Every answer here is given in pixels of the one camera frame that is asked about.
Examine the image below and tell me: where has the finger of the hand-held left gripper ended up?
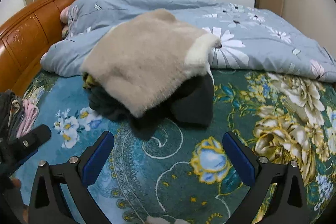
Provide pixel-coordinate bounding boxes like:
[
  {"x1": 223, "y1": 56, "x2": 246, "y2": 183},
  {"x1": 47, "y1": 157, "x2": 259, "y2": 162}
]
[{"x1": 0, "y1": 124, "x2": 52, "y2": 173}]

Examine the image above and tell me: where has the person's left hand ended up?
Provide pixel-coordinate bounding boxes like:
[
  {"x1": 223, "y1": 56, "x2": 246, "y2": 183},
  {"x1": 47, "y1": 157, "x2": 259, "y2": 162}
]
[{"x1": 12, "y1": 178, "x2": 29, "y2": 224}]

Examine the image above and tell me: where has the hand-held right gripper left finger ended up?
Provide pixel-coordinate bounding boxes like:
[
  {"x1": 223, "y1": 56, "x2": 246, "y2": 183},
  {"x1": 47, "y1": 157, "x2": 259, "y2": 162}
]
[{"x1": 28, "y1": 131, "x2": 115, "y2": 224}]

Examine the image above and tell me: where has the beige fluffy sweater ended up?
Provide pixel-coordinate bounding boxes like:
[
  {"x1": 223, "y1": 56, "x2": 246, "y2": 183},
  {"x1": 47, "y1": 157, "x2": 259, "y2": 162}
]
[{"x1": 80, "y1": 9, "x2": 222, "y2": 118}]

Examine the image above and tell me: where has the wooden headboard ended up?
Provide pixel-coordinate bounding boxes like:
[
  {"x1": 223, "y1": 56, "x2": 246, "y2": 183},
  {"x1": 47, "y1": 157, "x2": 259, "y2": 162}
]
[{"x1": 0, "y1": 0, "x2": 83, "y2": 97}]

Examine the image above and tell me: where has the pink cloth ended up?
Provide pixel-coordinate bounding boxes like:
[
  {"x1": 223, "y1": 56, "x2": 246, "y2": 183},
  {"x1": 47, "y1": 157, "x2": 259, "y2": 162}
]
[{"x1": 17, "y1": 99, "x2": 40, "y2": 139}]

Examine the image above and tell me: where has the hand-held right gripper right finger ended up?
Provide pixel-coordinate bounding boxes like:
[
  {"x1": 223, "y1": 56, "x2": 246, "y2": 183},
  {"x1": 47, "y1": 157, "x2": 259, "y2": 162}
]
[{"x1": 222, "y1": 131, "x2": 309, "y2": 224}]

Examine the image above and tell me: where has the dark grey cloth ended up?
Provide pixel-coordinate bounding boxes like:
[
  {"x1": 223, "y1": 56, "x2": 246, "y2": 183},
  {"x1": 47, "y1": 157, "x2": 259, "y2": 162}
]
[{"x1": 0, "y1": 90, "x2": 24, "y2": 151}]

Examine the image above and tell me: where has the teal floral bed blanket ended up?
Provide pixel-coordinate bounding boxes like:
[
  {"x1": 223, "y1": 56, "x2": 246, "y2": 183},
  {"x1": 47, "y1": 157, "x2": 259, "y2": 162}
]
[{"x1": 10, "y1": 67, "x2": 336, "y2": 224}]

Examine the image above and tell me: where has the dark grey garment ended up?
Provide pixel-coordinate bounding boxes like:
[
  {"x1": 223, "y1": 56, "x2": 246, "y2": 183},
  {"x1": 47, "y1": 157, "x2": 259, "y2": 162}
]
[{"x1": 88, "y1": 73, "x2": 214, "y2": 140}]

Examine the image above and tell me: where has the olive knit sweater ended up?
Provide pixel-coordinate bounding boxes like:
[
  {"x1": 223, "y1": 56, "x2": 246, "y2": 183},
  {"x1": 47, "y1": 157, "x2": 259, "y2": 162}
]
[{"x1": 82, "y1": 73, "x2": 96, "y2": 90}]

